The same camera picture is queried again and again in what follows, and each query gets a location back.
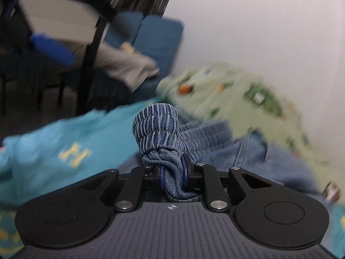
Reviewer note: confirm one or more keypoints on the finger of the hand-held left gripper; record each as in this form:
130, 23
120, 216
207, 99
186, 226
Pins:
52, 49

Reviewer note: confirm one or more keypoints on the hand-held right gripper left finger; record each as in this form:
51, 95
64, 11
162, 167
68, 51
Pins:
161, 179

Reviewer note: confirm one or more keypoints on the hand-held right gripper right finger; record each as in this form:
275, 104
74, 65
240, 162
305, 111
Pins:
186, 172

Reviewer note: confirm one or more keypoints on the blue denim jeans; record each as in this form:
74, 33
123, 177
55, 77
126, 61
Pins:
159, 135

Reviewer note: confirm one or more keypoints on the cardboard box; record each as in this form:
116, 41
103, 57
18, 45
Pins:
78, 50

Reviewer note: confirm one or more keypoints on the white table with dark top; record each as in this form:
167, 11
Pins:
59, 13

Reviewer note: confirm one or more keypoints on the beige pillow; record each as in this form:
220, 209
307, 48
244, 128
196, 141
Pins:
124, 64

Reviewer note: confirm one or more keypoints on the yellow plush toy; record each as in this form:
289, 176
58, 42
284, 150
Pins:
127, 47

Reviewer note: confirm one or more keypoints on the blue quilted cushion panel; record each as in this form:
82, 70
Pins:
125, 29
159, 40

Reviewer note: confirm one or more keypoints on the green printed fleece blanket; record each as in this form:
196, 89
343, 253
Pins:
229, 94

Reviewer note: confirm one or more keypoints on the teal smiley bed sheet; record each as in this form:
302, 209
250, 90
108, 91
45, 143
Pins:
67, 145

